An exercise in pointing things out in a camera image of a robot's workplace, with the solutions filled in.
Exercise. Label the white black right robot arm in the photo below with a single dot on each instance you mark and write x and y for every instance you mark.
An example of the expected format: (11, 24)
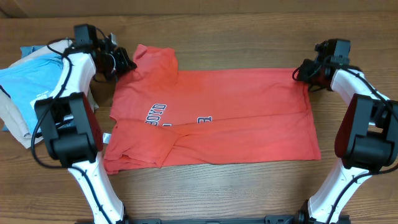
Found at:
(366, 142)

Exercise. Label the blue denim folded garment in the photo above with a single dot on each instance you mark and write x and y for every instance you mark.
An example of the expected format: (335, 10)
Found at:
(27, 50)

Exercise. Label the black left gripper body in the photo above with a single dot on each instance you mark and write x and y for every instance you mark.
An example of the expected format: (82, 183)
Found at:
(114, 64)

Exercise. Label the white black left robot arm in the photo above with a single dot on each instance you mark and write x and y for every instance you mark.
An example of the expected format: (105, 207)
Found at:
(67, 123)

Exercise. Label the red printed t-shirt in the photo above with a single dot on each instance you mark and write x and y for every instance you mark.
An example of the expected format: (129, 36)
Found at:
(170, 117)

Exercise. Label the light blue folded t-shirt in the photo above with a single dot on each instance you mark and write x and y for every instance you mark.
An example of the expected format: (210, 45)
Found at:
(30, 81)

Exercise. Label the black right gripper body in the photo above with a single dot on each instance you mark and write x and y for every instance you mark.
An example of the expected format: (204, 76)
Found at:
(308, 74)

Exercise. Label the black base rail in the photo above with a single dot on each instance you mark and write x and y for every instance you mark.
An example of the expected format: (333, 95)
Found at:
(269, 219)

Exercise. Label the beige folded garment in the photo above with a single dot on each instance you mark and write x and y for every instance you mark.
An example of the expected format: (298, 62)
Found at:
(10, 114)

